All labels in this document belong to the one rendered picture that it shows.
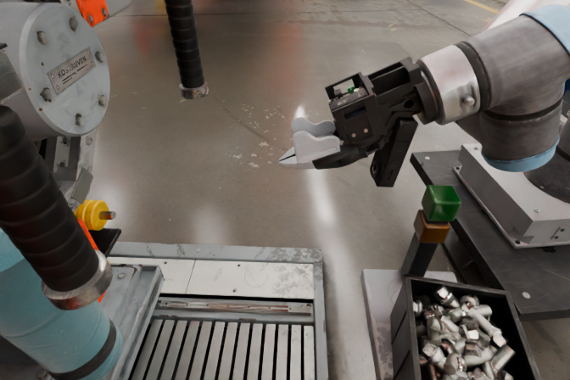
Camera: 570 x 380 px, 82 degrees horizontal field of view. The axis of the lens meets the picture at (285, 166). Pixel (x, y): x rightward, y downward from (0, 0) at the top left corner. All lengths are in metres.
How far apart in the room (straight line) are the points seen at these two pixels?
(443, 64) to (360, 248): 0.93
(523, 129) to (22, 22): 0.54
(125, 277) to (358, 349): 0.67
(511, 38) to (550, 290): 0.67
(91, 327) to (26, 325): 0.08
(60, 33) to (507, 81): 0.46
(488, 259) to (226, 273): 0.73
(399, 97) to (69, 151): 0.57
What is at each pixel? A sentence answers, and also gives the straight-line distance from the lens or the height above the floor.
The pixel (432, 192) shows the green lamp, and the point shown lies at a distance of 0.52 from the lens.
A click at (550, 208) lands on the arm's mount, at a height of 0.40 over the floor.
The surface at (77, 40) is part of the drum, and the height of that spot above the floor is 0.88.
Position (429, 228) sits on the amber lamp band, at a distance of 0.54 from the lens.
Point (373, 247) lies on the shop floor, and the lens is 1.29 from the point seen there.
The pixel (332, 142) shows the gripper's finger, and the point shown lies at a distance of 0.44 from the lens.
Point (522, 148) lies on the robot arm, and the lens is 0.54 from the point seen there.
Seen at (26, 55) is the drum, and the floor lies 0.88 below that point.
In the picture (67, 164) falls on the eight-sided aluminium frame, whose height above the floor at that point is 0.62.
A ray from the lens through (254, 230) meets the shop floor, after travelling 1.30.
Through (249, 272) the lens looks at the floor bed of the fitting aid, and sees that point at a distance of 1.09.
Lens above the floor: 0.98
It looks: 38 degrees down
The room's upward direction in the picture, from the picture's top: straight up
